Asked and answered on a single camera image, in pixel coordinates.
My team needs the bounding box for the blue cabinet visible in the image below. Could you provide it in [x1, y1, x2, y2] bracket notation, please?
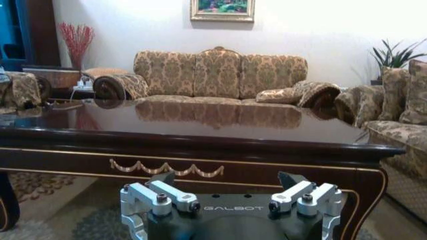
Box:
[0, 0, 38, 73]

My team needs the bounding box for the patterned three-seat sofa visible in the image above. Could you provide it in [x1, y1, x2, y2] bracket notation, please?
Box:
[92, 46, 342, 109]

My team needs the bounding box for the framed landscape painting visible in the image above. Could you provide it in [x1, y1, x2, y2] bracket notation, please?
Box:
[190, 0, 257, 23]

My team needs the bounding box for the white power strip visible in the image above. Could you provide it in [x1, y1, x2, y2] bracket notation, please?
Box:
[68, 75, 95, 92]

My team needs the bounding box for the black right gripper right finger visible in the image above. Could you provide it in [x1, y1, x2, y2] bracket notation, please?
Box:
[269, 171, 343, 240]

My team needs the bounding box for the patterned side sofa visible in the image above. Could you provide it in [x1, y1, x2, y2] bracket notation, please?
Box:
[334, 59, 427, 222]

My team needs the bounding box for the patterned armchair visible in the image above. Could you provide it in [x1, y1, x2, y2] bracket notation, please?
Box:
[0, 70, 54, 111]

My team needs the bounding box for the dark wooden coffee table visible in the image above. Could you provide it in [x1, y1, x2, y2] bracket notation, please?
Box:
[0, 97, 407, 240]

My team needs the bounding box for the patterned throw pillow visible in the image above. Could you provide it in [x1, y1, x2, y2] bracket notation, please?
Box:
[255, 87, 306, 105]

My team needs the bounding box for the red dried branches vase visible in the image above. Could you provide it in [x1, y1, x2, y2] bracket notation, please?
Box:
[58, 21, 96, 71]

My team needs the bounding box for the dark wooden side table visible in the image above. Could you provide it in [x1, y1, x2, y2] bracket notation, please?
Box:
[20, 64, 98, 101]

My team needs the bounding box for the patterned square cushion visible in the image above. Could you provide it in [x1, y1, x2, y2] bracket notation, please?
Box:
[398, 59, 427, 126]
[377, 66, 411, 122]

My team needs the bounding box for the patterned floor rug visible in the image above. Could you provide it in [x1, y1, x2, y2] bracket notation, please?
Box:
[0, 171, 155, 240]

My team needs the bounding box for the green potted plant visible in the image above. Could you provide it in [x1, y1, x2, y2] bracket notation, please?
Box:
[367, 37, 427, 86]

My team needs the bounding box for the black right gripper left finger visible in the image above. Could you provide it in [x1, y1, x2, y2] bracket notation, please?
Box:
[120, 171, 202, 240]

